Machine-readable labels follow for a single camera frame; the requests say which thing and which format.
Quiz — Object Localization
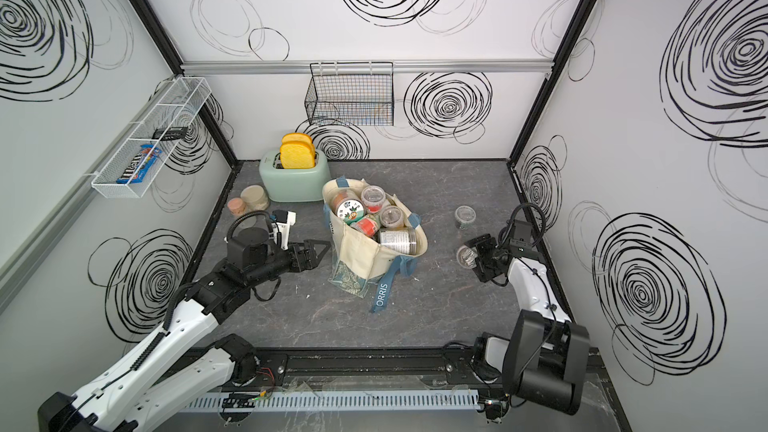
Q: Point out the clear lid red seed jar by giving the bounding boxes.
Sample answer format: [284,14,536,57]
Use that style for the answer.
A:
[360,185,388,214]

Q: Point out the yellow toast slice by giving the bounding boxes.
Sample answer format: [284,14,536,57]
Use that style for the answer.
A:
[280,141,316,169]
[282,132,313,146]

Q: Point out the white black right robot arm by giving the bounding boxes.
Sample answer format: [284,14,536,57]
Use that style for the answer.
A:
[457,202,590,418]

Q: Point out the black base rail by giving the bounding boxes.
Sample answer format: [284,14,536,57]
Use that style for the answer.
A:
[251,346,501,390]

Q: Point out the blue candy packet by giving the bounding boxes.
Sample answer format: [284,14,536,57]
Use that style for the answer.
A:
[116,144,162,185]

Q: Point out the cream canvas bag blue handles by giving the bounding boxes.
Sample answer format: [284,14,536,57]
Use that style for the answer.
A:
[322,177,428,313]

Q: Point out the silver label jar in bag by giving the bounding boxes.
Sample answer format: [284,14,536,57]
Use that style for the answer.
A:
[378,228,418,255]

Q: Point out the pink lid small jar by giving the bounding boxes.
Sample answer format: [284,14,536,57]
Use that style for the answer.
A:
[227,197,248,218]

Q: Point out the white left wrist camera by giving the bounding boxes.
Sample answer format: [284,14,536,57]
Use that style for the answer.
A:
[270,210,297,250]

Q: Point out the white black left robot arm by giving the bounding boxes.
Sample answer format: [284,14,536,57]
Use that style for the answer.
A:
[37,210,331,431]

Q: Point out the black corner frame post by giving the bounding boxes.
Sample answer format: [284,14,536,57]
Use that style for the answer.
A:
[508,0,598,167]
[128,0,240,169]

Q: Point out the yellow toast slice back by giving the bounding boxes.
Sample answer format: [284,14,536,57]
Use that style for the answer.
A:
[282,132,313,146]

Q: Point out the large radish label seed jar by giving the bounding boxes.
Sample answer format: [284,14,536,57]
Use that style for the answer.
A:
[331,188,366,224]

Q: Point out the grey wall rail back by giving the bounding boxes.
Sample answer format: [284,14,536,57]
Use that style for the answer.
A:
[181,58,554,76]

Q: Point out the yellow toast slice front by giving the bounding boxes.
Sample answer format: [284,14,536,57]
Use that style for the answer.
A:
[280,141,316,169]

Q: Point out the mint green toaster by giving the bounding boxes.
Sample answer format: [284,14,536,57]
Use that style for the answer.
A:
[259,149,331,203]

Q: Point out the yellow strip lid seed jar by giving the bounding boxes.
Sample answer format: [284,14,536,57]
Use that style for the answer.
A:
[454,205,477,230]

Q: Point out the grey wall rail left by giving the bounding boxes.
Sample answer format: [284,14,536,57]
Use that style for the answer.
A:
[0,77,181,313]

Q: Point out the red bee label seed jar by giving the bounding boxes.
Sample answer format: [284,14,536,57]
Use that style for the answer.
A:
[351,214,381,238]

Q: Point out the white wire wall shelf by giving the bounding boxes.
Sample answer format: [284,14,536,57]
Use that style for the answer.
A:
[91,77,212,199]

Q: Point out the black wire wall basket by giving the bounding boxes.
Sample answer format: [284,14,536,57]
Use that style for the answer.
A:
[304,72,395,126]

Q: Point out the black corner frame post right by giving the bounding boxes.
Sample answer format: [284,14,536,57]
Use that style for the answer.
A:
[508,0,598,167]

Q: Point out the beige lid jar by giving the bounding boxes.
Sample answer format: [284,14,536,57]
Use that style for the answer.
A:
[240,185,270,212]

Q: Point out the white slotted cable duct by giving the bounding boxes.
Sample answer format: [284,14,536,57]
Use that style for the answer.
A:
[182,389,483,414]

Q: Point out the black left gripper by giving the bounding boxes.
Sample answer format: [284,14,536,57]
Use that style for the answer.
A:
[247,239,331,290]

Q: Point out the black small box on shelf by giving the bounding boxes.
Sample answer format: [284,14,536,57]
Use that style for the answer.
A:
[152,126,189,141]

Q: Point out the black corner frame post left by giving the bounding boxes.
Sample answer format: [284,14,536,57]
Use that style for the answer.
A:
[128,0,240,169]

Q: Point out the grey wall rail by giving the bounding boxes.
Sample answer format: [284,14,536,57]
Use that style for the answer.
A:
[0,77,181,313]
[181,58,554,76]

